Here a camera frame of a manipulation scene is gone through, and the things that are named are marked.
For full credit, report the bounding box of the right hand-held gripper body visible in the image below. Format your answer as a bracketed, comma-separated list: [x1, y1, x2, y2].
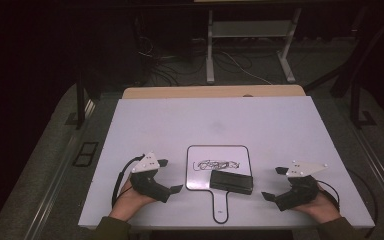
[274, 160, 329, 212]

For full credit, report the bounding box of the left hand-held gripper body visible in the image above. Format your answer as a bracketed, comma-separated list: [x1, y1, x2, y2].
[129, 152, 173, 204]

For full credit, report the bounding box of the black whiteboard eraser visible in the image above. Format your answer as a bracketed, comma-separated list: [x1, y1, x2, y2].
[209, 169, 254, 196]

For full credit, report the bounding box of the person's left hand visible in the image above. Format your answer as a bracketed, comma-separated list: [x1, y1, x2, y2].
[109, 176, 158, 223]

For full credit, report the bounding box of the person's right hand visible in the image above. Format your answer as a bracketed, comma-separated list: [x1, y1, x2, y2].
[293, 184, 342, 224]

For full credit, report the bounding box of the wooden table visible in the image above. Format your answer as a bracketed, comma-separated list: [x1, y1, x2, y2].
[122, 84, 307, 100]

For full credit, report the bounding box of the black stand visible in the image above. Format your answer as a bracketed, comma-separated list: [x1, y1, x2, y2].
[64, 73, 96, 131]
[304, 6, 384, 129]

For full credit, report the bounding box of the grey metal stand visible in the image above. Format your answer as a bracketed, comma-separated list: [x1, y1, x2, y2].
[205, 8, 303, 84]

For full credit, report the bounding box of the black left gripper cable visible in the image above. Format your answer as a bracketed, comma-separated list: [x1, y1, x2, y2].
[111, 153, 146, 209]

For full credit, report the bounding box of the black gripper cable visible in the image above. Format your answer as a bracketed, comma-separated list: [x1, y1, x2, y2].
[111, 153, 146, 209]
[316, 179, 342, 212]

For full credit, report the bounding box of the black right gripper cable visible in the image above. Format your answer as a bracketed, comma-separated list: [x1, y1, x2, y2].
[316, 179, 342, 212]

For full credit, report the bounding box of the small whiteboard with handle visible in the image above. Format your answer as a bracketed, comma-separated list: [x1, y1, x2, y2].
[185, 144, 254, 225]

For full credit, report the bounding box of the long black cable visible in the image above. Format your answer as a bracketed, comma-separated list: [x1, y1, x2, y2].
[346, 168, 380, 239]

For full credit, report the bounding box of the metal floor rail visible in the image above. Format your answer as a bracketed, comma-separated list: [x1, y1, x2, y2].
[353, 126, 384, 218]
[23, 99, 96, 240]

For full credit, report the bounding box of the bundle of black floor cables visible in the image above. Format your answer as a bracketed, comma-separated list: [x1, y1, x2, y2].
[136, 33, 208, 88]

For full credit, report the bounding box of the white floor cable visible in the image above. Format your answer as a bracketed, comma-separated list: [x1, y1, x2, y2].
[219, 49, 274, 86]

